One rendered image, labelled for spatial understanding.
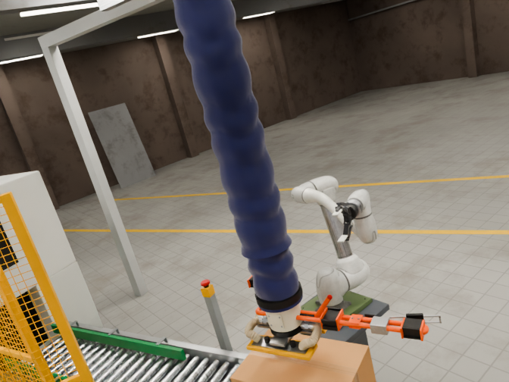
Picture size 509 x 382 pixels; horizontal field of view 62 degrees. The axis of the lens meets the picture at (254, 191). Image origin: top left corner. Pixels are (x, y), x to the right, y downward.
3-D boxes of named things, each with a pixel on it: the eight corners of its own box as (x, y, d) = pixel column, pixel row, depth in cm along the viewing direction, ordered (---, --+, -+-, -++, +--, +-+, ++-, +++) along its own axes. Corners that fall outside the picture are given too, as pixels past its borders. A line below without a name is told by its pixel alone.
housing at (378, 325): (370, 333, 179) (369, 324, 178) (375, 324, 184) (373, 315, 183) (387, 336, 175) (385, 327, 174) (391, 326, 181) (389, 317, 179)
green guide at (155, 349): (54, 333, 386) (50, 324, 384) (64, 326, 395) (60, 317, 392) (184, 361, 299) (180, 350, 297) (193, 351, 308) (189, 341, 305)
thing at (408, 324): (401, 338, 171) (399, 328, 170) (404, 327, 177) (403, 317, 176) (423, 341, 167) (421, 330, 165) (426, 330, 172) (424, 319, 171)
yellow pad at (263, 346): (246, 349, 206) (244, 341, 204) (256, 336, 213) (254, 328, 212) (310, 361, 187) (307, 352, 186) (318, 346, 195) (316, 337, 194)
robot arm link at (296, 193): (298, 188, 262) (316, 181, 268) (284, 186, 279) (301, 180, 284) (304, 208, 265) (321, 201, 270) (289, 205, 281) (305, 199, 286)
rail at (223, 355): (67, 340, 397) (60, 324, 392) (72, 336, 402) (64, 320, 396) (281, 389, 272) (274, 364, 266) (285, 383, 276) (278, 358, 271)
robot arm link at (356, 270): (338, 291, 284) (363, 278, 293) (352, 293, 269) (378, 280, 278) (301, 183, 283) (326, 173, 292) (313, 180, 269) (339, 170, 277)
